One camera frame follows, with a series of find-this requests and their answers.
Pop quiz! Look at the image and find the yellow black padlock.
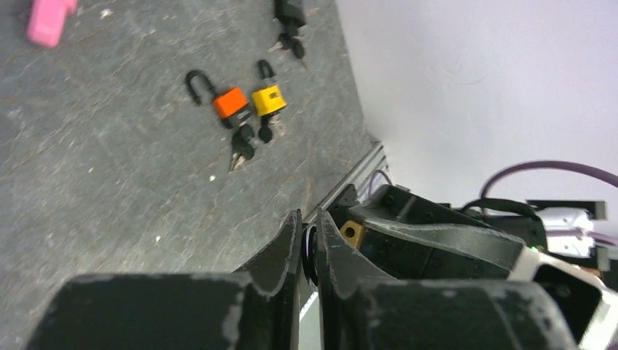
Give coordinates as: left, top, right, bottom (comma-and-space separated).
251, 59, 287, 144

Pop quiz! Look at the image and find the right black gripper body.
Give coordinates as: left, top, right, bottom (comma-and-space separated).
328, 184, 526, 280

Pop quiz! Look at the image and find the pink cylindrical wand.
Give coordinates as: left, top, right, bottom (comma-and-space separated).
26, 0, 78, 48

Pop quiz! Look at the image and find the small brass padlock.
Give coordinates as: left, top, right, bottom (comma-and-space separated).
340, 220, 366, 250

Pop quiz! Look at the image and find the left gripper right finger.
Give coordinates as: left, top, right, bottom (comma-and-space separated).
315, 211, 577, 349

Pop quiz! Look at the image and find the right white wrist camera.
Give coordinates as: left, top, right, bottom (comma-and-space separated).
508, 247, 617, 349

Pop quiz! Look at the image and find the black Kaijing padlock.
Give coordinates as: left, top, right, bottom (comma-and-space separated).
273, 0, 306, 28

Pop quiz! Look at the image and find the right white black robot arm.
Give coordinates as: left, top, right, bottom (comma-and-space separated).
329, 184, 617, 279

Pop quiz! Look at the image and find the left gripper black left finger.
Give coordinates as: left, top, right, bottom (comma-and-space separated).
26, 210, 302, 349

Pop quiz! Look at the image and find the black-head key bunch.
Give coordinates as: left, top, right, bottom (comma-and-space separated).
228, 124, 255, 173

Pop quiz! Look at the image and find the black-head key set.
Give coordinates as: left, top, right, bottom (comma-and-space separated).
267, 26, 309, 70

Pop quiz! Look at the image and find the orange black padlock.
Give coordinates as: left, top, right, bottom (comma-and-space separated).
184, 69, 254, 129

